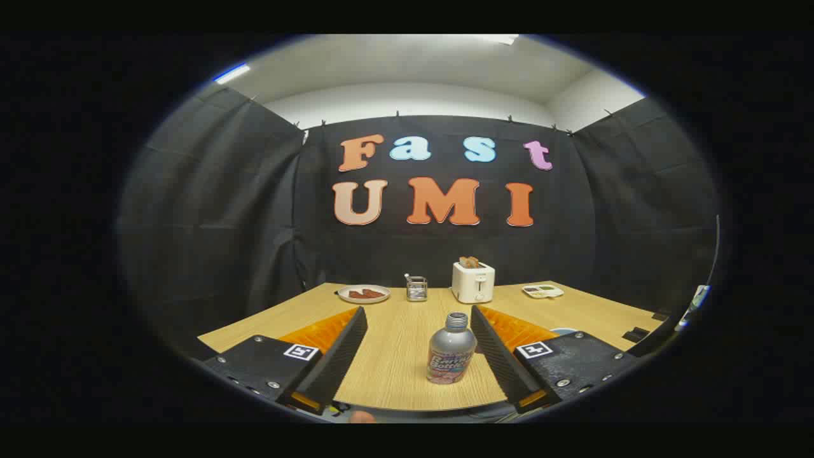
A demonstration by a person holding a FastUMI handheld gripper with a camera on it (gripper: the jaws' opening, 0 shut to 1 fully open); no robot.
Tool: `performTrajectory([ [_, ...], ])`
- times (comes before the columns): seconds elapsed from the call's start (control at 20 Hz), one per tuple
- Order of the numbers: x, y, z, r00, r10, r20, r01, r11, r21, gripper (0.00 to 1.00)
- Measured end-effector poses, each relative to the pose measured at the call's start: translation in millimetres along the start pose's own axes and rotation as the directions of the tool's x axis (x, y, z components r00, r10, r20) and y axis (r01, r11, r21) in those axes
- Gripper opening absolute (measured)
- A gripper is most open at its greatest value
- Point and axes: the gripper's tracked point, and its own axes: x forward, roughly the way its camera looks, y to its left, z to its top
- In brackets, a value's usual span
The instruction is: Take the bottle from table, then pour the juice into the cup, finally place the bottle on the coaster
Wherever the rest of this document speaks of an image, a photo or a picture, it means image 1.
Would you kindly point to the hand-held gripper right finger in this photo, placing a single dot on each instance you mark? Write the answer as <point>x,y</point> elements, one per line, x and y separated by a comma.
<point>499,362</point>

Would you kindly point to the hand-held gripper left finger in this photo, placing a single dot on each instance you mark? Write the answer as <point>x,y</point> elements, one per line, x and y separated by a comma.
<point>340,362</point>

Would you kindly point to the silver juice bottle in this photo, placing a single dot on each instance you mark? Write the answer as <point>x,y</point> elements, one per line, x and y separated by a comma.
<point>451,350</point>

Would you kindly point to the wooden table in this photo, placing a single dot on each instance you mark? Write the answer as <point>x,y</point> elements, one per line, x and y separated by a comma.
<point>394,356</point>

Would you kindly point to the white plate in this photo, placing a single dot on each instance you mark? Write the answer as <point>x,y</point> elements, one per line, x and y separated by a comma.
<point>344,294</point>

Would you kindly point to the white toaster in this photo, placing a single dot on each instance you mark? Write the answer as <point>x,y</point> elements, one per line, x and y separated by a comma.
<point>472,285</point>

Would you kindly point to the small white divided tray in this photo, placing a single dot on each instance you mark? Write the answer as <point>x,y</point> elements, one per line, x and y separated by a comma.
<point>542,291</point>

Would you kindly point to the metal utensil holder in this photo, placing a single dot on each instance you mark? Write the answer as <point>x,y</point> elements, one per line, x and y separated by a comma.
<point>417,290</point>

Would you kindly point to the black table clamp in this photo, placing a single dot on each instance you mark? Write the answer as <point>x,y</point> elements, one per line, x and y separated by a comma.
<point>636,334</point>
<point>661,315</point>

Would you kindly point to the black backdrop cloth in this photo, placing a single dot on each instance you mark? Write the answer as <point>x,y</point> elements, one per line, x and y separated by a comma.
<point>254,191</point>

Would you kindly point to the white desk stand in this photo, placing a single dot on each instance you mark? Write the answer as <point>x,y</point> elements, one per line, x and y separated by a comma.
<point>696,302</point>

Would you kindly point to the ceiling light panel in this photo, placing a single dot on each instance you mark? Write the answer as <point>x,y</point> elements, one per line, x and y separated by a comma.
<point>232,73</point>

